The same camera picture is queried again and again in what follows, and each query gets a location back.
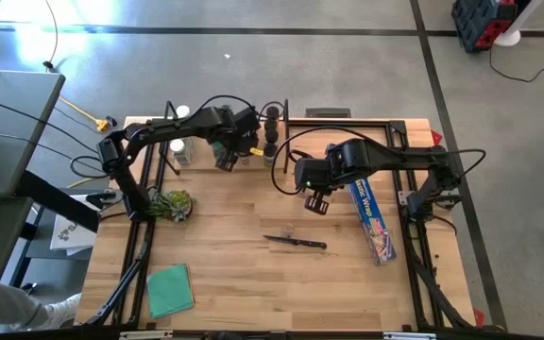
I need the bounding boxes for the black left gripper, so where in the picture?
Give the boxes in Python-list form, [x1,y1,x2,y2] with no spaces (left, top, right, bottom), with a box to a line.
[211,107,263,174]

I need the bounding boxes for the black-lid spice jars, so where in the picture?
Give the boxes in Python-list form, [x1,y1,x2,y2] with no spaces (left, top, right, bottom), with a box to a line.
[262,143,279,167]

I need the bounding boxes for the blue plastic wrap box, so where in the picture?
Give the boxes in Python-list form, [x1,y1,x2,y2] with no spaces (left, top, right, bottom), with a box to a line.
[346,178,399,267]

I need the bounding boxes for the succulent plant in black pot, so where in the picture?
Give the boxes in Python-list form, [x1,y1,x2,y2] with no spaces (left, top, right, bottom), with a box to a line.
[147,188,196,224]

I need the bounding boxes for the teal folded cloth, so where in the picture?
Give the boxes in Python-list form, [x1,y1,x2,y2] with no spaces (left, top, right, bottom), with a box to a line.
[145,263,196,320]

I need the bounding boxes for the white printed paper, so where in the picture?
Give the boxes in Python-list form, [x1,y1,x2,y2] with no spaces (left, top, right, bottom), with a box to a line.
[48,193,103,256]

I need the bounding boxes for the black and red tool case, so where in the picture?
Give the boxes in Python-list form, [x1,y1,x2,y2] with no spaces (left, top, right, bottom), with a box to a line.
[450,0,521,54]

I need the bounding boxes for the grey side desk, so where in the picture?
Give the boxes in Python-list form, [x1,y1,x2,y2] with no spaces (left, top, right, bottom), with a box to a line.
[0,68,69,325]

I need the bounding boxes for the white round stand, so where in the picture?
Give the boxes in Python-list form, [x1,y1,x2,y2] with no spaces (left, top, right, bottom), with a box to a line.
[493,0,544,48]

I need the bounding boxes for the person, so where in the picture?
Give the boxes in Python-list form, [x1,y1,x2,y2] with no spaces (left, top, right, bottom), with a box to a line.
[0,281,83,332]

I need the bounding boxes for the wooden shelf with black frame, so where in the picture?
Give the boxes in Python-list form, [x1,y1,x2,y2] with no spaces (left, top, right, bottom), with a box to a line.
[158,97,296,174]

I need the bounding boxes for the yellow extension cord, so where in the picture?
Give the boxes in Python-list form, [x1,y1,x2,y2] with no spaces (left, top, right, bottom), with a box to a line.
[58,96,112,189]

